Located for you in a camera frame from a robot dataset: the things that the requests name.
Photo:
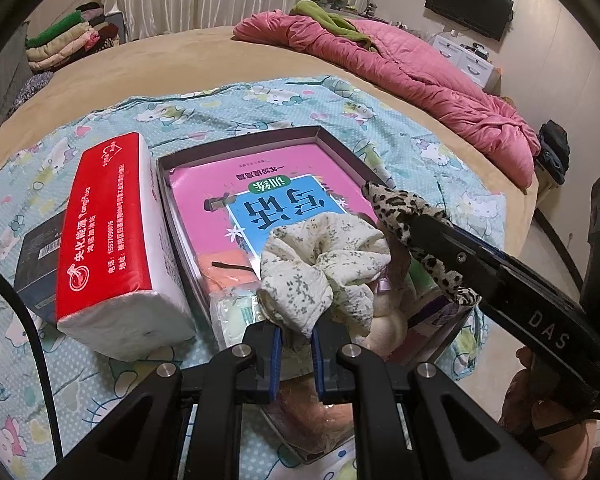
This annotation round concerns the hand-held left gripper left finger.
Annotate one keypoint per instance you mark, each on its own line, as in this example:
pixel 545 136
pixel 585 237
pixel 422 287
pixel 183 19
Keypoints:
pixel 276 360

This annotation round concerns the pink towel roll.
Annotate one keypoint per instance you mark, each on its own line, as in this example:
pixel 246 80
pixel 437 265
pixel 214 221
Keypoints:
pixel 220 280

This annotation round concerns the cream floral scrunchie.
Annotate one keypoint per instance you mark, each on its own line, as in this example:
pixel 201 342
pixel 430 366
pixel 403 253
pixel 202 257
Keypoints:
pixel 320 265

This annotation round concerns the plush bear pink dress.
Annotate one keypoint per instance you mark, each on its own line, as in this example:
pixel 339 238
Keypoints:
pixel 390 325

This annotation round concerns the mint tissue pack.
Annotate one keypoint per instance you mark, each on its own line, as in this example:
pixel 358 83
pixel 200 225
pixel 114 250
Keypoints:
pixel 235 315

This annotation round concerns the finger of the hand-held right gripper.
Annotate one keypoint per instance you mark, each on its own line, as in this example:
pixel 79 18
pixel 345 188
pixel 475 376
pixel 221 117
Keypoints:
pixel 445 242
pixel 485 246

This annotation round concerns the plush bear purple dress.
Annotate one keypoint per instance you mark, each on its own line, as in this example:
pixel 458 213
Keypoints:
pixel 430 312

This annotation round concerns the orange puff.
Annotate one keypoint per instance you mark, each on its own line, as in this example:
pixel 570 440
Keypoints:
pixel 300 410

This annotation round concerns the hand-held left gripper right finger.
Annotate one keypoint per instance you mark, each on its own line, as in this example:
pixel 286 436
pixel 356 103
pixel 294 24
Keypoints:
pixel 318 360

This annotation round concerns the pink book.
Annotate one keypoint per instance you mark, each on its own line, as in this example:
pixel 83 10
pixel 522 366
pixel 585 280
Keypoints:
pixel 205 185

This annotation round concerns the tan bed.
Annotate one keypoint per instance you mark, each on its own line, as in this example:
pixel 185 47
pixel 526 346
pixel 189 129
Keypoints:
pixel 180 55

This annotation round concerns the dark clothes bundle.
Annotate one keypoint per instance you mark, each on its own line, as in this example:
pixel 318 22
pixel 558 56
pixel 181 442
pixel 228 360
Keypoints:
pixel 552 150

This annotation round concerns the pink quilt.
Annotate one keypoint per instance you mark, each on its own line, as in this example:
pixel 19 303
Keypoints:
pixel 405 70

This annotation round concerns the black wall television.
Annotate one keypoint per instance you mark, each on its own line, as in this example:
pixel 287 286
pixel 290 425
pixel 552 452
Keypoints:
pixel 467 2

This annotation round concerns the cat print blue blanket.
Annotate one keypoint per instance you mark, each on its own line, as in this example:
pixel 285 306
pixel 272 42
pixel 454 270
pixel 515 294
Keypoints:
pixel 280 105

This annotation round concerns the grey quilted sofa cover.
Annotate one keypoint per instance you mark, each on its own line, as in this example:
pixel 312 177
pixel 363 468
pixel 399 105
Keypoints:
pixel 5 70

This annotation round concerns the red tissue pack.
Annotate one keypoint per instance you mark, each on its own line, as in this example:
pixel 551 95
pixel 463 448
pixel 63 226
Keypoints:
pixel 110 230

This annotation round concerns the green cloth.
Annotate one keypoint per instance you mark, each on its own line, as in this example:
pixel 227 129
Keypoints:
pixel 330 20

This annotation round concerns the white drawer cabinet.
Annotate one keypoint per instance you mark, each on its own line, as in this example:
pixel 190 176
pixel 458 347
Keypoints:
pixel 465 62

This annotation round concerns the leopard print scrunchie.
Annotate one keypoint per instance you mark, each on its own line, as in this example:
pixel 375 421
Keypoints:
pixel 395 205

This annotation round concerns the stack of folded clothes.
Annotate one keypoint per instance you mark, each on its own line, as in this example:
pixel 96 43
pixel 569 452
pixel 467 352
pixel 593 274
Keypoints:
pixel 70 40

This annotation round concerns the person's right hand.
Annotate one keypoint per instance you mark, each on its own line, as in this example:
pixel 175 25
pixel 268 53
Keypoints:
pixel 535 420

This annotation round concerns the dark floral cloth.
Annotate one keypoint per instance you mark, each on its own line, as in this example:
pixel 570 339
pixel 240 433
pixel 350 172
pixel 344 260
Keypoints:
pixel 30 90

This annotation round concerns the green puff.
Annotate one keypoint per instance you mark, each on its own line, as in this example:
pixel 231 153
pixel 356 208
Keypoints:
pixel 422 277

